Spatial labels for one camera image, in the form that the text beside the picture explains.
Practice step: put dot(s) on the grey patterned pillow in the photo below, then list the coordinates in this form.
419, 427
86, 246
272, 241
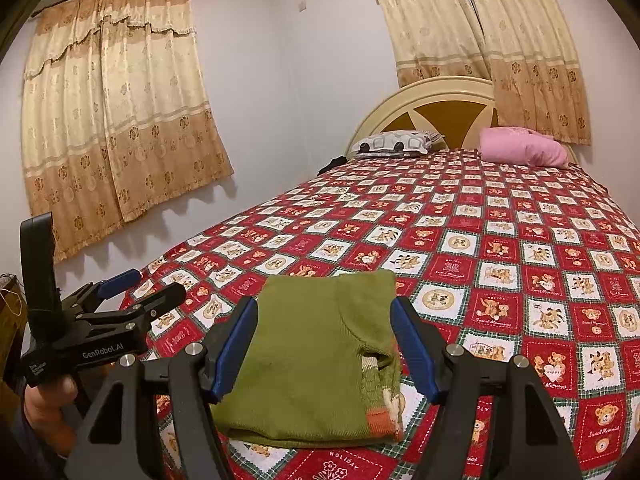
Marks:
395, 142

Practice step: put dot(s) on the pink pillow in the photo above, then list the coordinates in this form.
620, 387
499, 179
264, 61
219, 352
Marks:
525, 147

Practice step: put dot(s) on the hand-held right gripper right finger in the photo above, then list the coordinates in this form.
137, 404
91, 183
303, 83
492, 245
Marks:
415, 350

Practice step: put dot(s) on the person's left forearm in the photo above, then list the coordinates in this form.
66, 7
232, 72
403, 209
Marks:
17, 440

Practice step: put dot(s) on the dark cloth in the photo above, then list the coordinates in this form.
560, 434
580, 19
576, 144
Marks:
331, 166

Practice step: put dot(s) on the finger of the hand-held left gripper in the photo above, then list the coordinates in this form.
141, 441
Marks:
117, 282
160, 297

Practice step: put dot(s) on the beige floral curtain panel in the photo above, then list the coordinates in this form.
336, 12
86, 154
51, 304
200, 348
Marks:
535, 60
430, 25

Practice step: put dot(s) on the red checked printed bedspread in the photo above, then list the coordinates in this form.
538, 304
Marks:
500, 270

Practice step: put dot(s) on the brown wooden cabinet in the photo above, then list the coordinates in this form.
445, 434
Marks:
12, 330

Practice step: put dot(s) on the cream wooden headboard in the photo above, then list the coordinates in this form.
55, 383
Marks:
435, 87

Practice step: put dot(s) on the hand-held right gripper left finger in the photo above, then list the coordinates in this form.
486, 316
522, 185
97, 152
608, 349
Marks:
232, 350

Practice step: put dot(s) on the person's left hand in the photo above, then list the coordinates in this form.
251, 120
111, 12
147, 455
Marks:
47, 410

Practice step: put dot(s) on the green orange striped knit sweater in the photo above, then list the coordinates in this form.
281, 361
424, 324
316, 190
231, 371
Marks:
300, 350

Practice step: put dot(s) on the wide beige floral curtain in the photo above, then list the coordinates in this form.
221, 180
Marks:
125, 110

